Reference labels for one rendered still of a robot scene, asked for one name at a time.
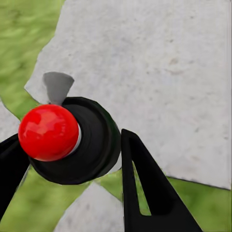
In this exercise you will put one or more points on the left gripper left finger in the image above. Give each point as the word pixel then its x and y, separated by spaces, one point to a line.
pixel 14 162

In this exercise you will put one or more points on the insectifuge atomizer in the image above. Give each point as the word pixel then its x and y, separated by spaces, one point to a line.
pixel 71 140

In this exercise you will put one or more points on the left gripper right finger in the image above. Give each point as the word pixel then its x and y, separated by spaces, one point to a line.
pixel 168 212

